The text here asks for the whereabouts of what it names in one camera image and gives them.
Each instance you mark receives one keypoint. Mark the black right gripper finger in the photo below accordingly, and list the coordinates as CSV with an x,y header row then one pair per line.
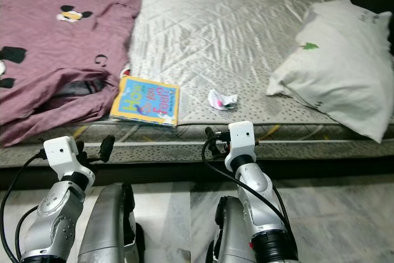
x,y
210,133

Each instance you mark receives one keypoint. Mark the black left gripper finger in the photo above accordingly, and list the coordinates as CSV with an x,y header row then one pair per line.
x,y
107,146

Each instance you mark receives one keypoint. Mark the white paper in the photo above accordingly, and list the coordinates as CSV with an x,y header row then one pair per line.
x,y
221,100

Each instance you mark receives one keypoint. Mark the yellow blue children's book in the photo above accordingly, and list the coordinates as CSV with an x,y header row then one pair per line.
x,y
144,103

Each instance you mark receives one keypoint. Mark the white pillow green tree print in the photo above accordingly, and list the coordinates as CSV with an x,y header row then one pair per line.
x,y
338,72

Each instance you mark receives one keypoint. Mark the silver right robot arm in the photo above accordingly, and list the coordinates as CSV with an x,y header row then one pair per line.
x,y
261,207

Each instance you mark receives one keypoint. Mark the silver left robot leg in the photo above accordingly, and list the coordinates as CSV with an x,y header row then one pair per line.
x,y
108,226

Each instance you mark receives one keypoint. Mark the silver robot leg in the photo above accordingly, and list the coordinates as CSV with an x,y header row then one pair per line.
x,y
108,226
234,238

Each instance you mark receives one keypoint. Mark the silver right robot leg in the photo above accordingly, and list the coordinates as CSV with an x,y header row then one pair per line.
x,y
234,238

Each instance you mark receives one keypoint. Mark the grey quilted mattress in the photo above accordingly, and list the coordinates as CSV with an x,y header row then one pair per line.
x,y
221,29

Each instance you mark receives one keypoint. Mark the mauve cartoon print blanket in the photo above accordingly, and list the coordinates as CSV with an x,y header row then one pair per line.
x,y
61,41

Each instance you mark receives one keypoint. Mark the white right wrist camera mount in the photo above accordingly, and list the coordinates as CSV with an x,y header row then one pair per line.
x,y
240,137

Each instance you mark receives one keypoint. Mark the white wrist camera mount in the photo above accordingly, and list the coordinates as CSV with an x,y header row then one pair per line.
x,y
240,137
61,152

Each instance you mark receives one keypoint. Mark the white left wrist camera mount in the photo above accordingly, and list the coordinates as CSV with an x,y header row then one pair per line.
x,y
61,152

